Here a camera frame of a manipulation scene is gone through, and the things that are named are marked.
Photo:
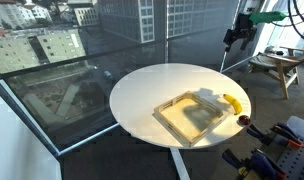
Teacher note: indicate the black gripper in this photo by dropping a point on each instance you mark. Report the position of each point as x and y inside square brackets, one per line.
[245, 26]

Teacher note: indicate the yellow banana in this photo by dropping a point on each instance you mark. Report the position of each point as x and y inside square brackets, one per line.
[234, 104]

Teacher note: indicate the shallow wooden tray box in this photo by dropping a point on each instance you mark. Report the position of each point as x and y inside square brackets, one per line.
[190, 120]

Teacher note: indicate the wooden lounge chair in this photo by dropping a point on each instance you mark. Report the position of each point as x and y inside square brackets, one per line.
[275, 63]

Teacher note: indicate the window mullion bar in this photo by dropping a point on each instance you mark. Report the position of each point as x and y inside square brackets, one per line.
[166, 33]

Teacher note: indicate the dark red plum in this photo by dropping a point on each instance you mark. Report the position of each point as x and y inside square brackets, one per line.
[244, 120]

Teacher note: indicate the blue clamp with orange tips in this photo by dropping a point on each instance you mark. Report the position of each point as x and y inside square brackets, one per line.
[285, 133]

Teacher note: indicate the blue black clamp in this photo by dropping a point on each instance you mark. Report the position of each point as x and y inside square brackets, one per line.
[258, 165]

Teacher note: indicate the perforated metal board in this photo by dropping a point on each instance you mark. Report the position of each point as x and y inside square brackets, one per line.
[297, 160]

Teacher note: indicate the white table leg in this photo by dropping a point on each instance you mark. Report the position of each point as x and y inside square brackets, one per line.
[179, 165]

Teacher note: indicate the window corner post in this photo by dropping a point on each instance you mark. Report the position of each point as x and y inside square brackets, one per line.
[224, 60]

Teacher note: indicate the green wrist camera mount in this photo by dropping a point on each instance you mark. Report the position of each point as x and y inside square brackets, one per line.
[267, 16]

